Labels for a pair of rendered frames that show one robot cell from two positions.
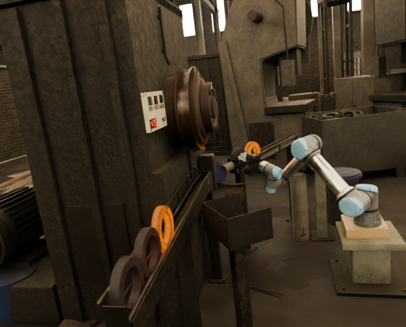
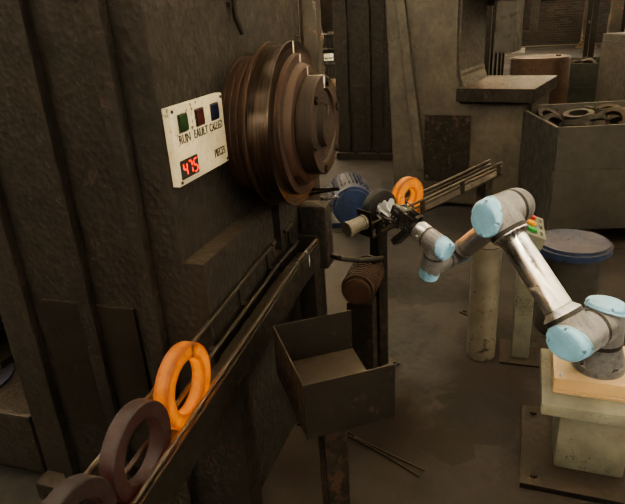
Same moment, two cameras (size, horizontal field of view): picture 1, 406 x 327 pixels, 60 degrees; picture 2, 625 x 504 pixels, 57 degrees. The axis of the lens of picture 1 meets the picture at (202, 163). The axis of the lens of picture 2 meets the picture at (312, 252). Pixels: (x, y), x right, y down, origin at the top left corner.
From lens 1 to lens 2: 0.43 m
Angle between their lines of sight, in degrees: 12
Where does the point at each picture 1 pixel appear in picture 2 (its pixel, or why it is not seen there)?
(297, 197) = (482, 286)
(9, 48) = not seen: outside the picture
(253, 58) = not seen: outside the picture
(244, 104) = (421, 79)
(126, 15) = not seen: outside the picture
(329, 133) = (569, 152)
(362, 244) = (580, 411)
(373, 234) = (604, 392)
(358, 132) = (624, 154)
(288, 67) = (510, 16)
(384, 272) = (613, 458)
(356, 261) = (565, 432)
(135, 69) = (149, 60)
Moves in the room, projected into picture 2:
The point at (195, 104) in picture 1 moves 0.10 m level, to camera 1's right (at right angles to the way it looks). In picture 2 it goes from (284, 124) to (322, 123)
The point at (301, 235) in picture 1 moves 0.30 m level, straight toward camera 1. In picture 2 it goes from (481, 350) to (474, 392)
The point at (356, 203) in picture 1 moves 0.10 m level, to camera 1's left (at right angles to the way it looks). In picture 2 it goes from (579, 340) to (542, 341)
